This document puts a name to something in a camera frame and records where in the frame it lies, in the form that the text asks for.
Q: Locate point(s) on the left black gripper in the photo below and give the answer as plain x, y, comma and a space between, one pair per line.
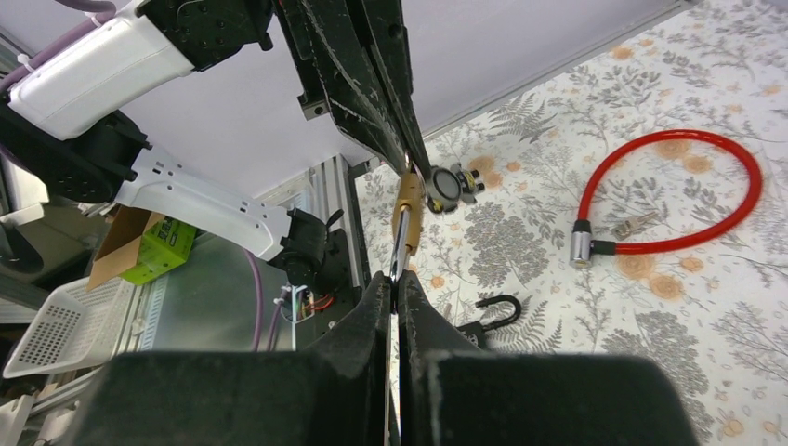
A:
338, 76

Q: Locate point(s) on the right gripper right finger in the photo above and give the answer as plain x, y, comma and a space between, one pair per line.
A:
454, 393

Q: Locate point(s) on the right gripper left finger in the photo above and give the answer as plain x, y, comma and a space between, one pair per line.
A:
334, 392

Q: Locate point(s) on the black padlock with keys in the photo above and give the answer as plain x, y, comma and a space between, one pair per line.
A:
476, 332

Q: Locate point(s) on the brass padlock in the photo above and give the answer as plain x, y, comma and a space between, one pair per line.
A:
439, 191

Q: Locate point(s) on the red cable lock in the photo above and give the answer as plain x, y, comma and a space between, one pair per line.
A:
689, 212

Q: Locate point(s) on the green cardboard box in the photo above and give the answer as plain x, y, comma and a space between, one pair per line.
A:
140, 247

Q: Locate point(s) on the white perforated basket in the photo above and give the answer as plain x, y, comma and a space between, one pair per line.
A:
76, 328

